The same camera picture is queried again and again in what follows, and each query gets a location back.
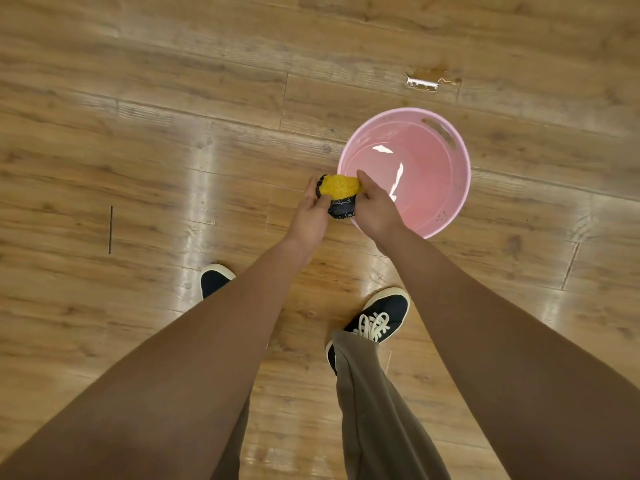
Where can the person's right hand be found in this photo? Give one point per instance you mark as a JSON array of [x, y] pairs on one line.
[[375, 209]]

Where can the person's left hand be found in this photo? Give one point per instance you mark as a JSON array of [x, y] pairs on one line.
[[310, 219]]

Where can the person's left thumb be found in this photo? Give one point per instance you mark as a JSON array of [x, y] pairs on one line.
[[324, 203]]

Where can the person's right thumb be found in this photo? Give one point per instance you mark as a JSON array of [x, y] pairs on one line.
[[369, 180]]

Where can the yellow and black cloth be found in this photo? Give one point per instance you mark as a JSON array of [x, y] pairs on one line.
[[340, 195]]

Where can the person's right forearm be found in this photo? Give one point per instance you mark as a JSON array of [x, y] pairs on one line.
[[505, 354]]

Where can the person's left forearm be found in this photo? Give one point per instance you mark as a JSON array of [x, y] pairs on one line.
[[165, 364]]

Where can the pink plastic basin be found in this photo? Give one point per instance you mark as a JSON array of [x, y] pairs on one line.
[[415, 169]]

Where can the torn tape patch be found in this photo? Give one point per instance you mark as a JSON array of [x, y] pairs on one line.
[[425, 79]]

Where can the person's right black shoe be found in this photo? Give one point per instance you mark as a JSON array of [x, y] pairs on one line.
[[377, 317]]

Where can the person's black shoe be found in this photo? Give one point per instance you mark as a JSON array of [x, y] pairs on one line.
[[214, 280], [377, 317]]

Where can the person's left black shoe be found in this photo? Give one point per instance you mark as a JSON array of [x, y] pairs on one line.
[[214, 280]]

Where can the person's grey trousers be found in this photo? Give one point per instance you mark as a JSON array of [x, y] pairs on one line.
[[380, 414]]

